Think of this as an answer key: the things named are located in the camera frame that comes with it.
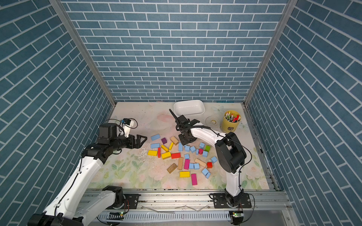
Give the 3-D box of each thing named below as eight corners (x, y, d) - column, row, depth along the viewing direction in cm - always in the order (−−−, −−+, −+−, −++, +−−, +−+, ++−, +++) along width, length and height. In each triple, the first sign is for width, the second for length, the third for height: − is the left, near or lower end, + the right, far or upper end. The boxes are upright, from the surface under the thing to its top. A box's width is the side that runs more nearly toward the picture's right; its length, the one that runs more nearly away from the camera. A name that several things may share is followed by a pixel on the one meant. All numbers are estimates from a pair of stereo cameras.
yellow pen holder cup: (220, 135, 103) (225, 123, 91) (218, 123, 111) (222, 110, 99) (236, 135, 103) (243, 123, 91) (233, 123, 111) (239, 110, 99)
